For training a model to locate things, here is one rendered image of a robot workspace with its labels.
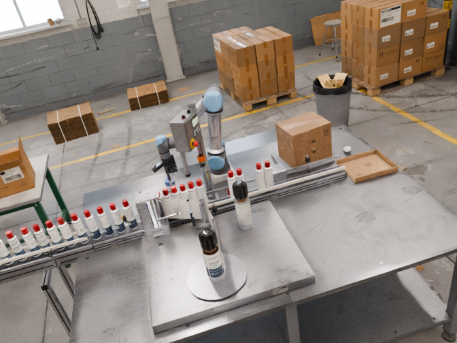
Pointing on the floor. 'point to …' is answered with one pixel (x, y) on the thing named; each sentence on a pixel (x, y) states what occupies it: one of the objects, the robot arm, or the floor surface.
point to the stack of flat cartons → (72, 123)
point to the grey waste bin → (334, 107)
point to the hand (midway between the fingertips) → (169, 182)
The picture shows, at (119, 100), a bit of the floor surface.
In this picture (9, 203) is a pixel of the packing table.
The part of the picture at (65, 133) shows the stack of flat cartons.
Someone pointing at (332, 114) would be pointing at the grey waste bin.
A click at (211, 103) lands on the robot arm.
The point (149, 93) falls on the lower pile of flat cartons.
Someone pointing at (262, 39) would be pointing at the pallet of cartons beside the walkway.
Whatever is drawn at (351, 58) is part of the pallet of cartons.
